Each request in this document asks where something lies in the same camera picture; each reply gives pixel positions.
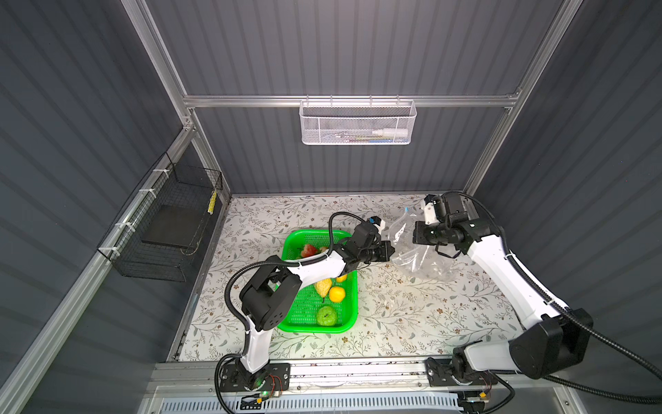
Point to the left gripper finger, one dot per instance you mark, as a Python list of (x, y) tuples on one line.
[(385, 247), (382, 256)]

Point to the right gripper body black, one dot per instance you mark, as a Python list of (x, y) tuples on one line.
[(428, 234)]

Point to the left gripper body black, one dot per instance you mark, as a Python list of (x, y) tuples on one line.
[(365, 255)]

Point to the clear zip top bag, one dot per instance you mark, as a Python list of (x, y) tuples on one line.
[(420, 261)]

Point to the green apple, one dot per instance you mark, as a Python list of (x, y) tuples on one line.
[(327, 316)]

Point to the yellow corn piece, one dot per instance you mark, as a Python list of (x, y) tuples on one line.
[(322, 287)]

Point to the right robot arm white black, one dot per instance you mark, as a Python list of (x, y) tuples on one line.
[(554, 337)]

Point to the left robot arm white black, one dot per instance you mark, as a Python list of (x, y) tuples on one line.
[(269, 295)]

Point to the red apple slice left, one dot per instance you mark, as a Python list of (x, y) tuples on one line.
[(308, 251)]

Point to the green plastic basket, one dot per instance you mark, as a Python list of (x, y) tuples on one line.
[(301, 316)]

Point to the white tube in basket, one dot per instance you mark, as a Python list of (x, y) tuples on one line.
[(391, 134)]

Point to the yellow tag on basket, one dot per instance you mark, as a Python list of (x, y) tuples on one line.
[(212, 202)]

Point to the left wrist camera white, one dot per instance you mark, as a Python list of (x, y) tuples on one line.
[(377, 222)]

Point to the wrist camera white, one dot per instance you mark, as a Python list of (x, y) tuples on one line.
[(377, 222), (429, 212)]

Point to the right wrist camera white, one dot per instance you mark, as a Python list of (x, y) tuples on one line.
[(429, 212)]

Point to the white wire wall basket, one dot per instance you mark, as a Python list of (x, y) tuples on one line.
[(328, 123)]

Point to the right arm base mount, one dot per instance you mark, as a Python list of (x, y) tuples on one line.
[(449, 372)]

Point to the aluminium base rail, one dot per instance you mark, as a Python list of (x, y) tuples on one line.
[(314, 377)]

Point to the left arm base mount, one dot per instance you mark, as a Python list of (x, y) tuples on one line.
[(234, 378)]

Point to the black wire wall basket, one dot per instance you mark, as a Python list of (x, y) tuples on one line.
[(167, 229)]

